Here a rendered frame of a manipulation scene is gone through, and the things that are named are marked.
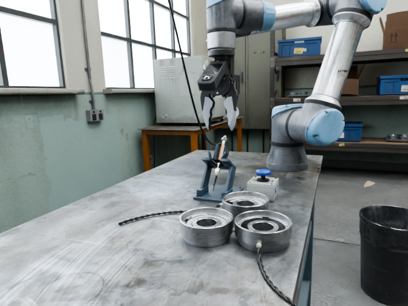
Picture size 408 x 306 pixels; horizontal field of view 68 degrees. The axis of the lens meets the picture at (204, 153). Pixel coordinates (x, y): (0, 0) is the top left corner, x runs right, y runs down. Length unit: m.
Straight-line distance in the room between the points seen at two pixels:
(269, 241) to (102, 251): 0.30
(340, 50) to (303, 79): 3.55
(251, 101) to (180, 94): 1.73
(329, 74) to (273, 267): 0.68
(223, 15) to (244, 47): 3.71
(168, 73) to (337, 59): 2.18
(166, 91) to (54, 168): 1.29
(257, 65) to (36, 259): 4.10
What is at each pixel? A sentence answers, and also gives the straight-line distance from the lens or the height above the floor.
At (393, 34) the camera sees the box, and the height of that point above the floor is 1.66.
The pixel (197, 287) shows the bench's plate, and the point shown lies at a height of 0.80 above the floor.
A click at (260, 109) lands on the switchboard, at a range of 4.45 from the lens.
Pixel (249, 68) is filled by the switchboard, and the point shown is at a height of 1.42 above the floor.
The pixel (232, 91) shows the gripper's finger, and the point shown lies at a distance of 0.81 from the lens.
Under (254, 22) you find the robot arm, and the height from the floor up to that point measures 1.26.
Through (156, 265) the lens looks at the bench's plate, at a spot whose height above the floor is 0.80.
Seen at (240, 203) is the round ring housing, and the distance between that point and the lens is 0.72.
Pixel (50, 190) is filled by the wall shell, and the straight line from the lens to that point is 2.35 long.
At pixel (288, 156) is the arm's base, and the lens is 1.10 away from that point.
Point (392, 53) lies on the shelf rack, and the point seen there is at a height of 1.46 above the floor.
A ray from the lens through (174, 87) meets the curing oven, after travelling 2.99.
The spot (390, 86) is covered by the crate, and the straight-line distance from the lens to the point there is 4.12.
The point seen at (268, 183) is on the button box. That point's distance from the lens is 0.80.
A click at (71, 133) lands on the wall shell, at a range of 2.44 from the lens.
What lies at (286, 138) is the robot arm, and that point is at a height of 0.92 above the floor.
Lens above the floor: 1.07
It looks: 11 degrees down
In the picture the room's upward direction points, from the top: 2 degrees counter-clockwise
